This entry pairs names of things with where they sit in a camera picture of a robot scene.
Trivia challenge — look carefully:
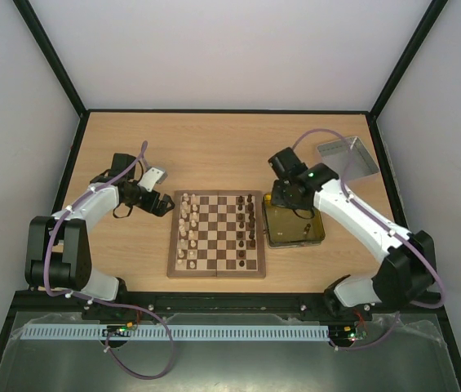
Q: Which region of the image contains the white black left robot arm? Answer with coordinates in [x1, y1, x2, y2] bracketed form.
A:
[24, 153, 175, 304]

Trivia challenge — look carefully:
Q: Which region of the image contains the silver tin lid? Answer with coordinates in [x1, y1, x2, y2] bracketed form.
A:
[315, 136, 380, 185]

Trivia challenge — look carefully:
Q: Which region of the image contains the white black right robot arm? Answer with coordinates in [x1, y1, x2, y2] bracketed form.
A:
[268, 147, 435, 320]

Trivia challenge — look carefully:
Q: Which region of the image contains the wooden chess board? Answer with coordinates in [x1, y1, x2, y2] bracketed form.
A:
[167, 189, 266, 278]

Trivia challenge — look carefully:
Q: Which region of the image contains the gold tin box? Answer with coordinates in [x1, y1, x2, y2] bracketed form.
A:
[262, 193, 326, 249]

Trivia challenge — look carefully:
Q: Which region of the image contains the black aluminium frame rail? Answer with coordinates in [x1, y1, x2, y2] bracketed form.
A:
[9, 292, 443, 326]

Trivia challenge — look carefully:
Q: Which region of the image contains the white slotted cable duct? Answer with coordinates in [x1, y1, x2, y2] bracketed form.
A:
[20, 324, 329, 341]

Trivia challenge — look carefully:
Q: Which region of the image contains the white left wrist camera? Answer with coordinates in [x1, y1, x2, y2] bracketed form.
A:
[138, 167, 167, 192]

